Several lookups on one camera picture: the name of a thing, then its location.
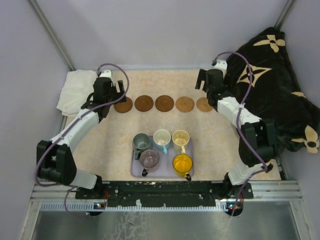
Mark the white folded cloth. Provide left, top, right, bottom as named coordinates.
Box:
left=56, top=69, right=97, bottom=116

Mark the lavender plastic tray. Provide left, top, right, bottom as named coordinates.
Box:
left=130, top=136, right=194, bottom=179

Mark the black floral blanket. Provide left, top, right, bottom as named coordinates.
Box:
left=224, top=27, right=320, bottom=154

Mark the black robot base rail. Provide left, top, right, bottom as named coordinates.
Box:
left=75, top=180, right=241, bottom=208

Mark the yellow mug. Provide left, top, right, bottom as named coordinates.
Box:
left=172, top=154, right=193, bottom=181

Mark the brown wooden coaster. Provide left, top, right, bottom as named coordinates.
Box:
left=134, top=95, right=154, bottom=112

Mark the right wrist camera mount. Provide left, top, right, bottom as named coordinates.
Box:
left=212, top=59, right=228, bottom=72

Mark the white mug blue handle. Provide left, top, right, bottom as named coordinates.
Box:
left=153, top=129, right=171, bottom=155

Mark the purple mug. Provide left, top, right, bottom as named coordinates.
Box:
left=139, top=149, right=160, bottom=177

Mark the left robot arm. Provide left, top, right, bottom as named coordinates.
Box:
left=34, top=76, right=129, bottom=199

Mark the dark wooden coaster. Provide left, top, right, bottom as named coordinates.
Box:
left=114, top=97, right=133, bottom=114
left=155, top=95, right=175, bottom=112

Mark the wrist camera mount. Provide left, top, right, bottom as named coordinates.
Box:
left=212, top=59, right=228, bottom=72
left=97, top=69, right=113, bottom=79

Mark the grey-green mug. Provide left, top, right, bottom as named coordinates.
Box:
left=132, top=133, right=153, bottom=160

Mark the light woven coaster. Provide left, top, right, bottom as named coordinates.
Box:
left=196, top=97, right=213, bottom=113

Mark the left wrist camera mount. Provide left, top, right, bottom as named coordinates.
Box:
left=97, top=69, right=113, bottom=79

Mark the woven rattan coaster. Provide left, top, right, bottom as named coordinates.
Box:
left=175, top=96, right=195, bottom=113

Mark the cream mug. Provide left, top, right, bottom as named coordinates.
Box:
left=172, top=130, right=190, bottom=154

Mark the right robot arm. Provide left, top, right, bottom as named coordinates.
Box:
left=195, top=68, right=277, bottom=198

